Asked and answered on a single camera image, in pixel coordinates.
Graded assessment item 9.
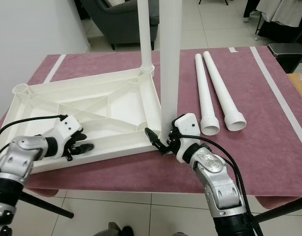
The white plastic children table top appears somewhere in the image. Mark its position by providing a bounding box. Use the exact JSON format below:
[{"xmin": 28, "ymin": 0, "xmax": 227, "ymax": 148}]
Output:
[{"xmin": 0, "ymin": 66, "xmax": 173, "ymax": 174}]

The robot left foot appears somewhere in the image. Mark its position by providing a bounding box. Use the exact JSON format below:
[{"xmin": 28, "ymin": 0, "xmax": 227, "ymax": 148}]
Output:
[{"xmin": 107, "ymin": 222, "xmax": 134, "ymax": 236}]

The dark grey armchair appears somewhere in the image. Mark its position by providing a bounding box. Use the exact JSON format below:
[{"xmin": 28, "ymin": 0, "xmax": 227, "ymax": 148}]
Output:
[{"xmin": 80, "ymin": 0, "xmax": 160, "ymax": 50}]

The light wooden side table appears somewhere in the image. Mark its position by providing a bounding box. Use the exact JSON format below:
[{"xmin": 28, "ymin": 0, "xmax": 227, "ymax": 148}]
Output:
[{"xmin": 288, "ymin": 74, "xmax": 302, "ymax": 89}]

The silver black trash bin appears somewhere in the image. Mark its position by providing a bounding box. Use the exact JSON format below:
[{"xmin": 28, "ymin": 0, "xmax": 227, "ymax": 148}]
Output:
[{"xmin": 268, "ymin": 43, "xmax": 302, "ymax": 73}]

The clothes rack with garments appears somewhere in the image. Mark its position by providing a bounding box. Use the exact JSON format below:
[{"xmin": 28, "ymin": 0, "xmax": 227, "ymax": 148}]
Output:
[{"xmin": 244, "ymin": 0, "xmax": 302, "ymax": 42}]

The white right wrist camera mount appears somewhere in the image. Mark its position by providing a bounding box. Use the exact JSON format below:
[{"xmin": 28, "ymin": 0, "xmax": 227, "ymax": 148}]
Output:
[{"xmin": 170, "ymin": 113, "xmax": 201, "ymax": 163}]

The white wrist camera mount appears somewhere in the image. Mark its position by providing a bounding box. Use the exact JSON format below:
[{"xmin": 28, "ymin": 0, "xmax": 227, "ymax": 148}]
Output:
[
  {"xmin": 55, "ymin": 115, "xmax": 83, "ymax": 146},
  {"xmin": 170, "ymin": 113, "xmax": 201, "ymax": 163}
]

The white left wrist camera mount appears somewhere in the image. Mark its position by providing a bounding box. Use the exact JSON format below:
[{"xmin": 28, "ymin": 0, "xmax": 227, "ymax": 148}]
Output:
[{"xmin": 55, "ymin": 115, "xmax": 83, "ymax": 146}]

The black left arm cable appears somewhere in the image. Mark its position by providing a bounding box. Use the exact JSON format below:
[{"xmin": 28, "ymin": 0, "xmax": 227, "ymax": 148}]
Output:
[{"xmin": 0, "ymin": 115, "xmax": 68, "ymax": 163}]

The black metal table frame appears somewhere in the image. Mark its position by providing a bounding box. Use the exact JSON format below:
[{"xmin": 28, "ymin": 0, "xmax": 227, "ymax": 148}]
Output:
[{"xmin": 21, "ymin": 192, "xmax": 302, "ymax": 222}]

